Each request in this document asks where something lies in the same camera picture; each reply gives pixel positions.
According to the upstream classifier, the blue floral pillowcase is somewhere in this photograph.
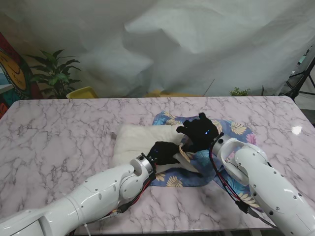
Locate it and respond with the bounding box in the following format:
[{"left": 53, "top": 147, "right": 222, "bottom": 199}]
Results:
[{"left": 150, "top": 111, "right": 264, "bottom": 212}]

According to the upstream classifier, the yellow chair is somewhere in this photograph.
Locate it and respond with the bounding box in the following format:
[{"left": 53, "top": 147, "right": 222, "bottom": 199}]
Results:
[{"left": 65, "top": 86, "right": 98, "bottom": 99}]

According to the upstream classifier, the red black left arm cable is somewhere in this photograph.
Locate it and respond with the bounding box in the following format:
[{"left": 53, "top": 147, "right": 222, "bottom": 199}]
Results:
[{"left": 108, "top": 169, "right": 157, "bottom": 217}]

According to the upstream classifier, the red black right arm cable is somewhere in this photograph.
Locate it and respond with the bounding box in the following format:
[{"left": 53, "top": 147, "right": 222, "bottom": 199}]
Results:
[{"left": 208, "top": 145, "right": 277, "bottom": 227}]

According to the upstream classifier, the black tripod stand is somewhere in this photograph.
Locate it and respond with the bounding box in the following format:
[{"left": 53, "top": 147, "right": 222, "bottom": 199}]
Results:
[{"left": 278, "top": 44, "right": 315, "bottom": 109}]

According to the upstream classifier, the white fluffy pillow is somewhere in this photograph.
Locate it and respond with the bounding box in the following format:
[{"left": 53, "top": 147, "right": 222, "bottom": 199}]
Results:
[{"left": 113, "top": 124, "right": 198, "bottom": 173}]

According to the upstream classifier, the thin brown stick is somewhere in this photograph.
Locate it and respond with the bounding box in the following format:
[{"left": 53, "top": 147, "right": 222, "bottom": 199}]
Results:
[{"left": 203, "top": 79, "right": 215, "bottom": 96}]

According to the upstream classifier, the red black arm cable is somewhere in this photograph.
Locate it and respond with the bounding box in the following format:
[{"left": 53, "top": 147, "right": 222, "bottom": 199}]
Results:
[
  {"left": 108, "top": 169, "right": 157, "bottom": 217},
  {"left": 208, "top": 145, "right": 277, "bottom": 227}
]

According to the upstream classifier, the colourful mural board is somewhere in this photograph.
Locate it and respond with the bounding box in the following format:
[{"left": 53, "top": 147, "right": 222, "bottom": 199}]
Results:
[{"left": 0, "top": 31, "right": 34, "bottom": 118}]

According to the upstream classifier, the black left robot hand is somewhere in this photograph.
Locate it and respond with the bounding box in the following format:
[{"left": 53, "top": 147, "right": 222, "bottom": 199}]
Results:
[{"left": 147, "top": 141, "right": 184, "bottom": 166}]

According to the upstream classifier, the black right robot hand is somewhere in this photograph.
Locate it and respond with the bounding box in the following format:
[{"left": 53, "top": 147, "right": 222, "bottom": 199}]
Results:
[{"left": 176, "top": 112, "right": 220, "bottom": 152}]

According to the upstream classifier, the large green potted plant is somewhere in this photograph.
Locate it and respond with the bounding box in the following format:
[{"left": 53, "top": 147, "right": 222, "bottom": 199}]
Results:
[{"left": 24, "top": 49, "right": 82, "bottom": 99}]

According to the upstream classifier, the small green plant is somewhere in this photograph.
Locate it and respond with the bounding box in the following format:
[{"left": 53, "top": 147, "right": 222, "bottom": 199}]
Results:
[{"left": 229, "top": 87, "right": 251, "bottom": 97}]

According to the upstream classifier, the white backdrop sheet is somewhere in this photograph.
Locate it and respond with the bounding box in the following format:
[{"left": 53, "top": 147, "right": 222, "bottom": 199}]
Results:
[{"left": 0, "top": 0, "right": 315, "bottom": 99}]

